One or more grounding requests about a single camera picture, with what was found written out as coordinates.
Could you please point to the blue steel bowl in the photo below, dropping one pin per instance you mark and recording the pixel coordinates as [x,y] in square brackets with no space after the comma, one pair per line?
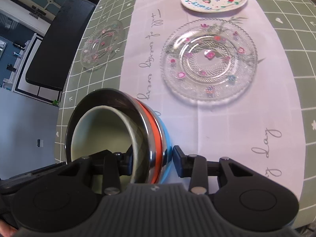
[168,143]

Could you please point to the small floral glass plate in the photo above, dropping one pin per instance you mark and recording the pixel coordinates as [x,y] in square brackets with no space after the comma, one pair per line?
[101,47]

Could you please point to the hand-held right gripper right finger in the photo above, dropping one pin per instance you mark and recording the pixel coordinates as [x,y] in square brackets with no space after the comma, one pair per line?
[176,158]

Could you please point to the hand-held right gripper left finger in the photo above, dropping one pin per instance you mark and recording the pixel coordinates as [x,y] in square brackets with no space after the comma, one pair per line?
[112,169]

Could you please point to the person's left hand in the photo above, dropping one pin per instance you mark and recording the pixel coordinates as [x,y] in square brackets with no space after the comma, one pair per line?
[7,230]

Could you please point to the orange steel bowl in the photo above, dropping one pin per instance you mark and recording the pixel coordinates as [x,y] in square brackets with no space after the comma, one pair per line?
[154,140]

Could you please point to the black chair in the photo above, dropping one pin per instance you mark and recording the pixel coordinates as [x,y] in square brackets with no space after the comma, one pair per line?
[61,42]

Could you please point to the green checked tablecloth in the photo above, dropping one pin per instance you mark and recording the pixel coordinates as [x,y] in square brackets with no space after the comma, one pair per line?
[284,66]

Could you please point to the pale green ceramic bowl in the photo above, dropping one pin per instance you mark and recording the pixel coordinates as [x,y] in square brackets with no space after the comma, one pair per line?
[103,133]

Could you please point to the large floral glass plate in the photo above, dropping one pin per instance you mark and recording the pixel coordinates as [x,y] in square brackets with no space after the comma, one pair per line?
[209,79]

